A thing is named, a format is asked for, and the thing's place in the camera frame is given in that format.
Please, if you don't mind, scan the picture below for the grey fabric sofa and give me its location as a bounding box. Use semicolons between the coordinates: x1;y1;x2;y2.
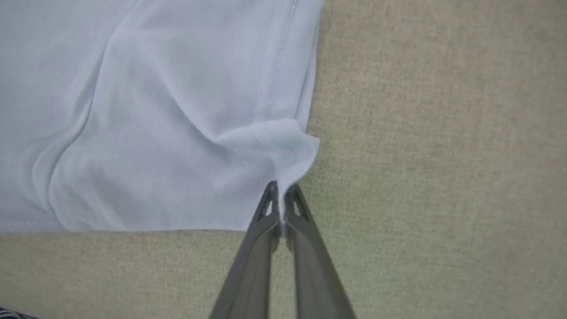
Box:
0;0;567;319

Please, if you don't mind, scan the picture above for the light blue and white shirt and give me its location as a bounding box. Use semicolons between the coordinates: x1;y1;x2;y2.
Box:
0;0;326;234

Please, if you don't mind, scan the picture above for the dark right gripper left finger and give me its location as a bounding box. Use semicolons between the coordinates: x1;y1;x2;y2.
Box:
207;180;281;319

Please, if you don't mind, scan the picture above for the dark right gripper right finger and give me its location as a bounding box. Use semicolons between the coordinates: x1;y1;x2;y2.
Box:
283;183;358;319

